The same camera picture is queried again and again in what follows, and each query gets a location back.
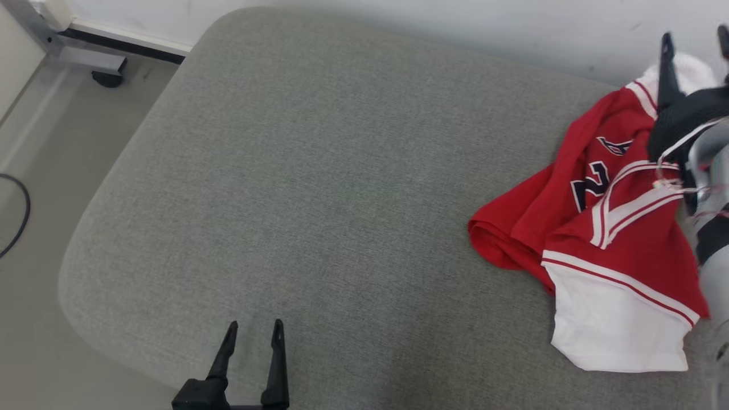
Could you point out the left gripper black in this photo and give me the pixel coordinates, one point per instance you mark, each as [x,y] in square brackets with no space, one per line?
[202,396]

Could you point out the grey fabric sofa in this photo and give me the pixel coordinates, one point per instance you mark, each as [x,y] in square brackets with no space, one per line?
[342,199]

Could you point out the white and black baseboard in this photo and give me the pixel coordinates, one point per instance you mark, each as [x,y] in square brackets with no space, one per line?
[131,45]

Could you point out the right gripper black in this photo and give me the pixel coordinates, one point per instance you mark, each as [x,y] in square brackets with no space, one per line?
[678,122]

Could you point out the red jersey with white sleeves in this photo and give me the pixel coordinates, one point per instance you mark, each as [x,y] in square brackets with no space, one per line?
[626,267]

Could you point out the grey metal frame leg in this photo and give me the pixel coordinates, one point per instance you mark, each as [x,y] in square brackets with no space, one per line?
[85,57]

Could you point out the black rubber frame foot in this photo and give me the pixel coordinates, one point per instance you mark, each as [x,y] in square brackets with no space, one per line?
[107,78]

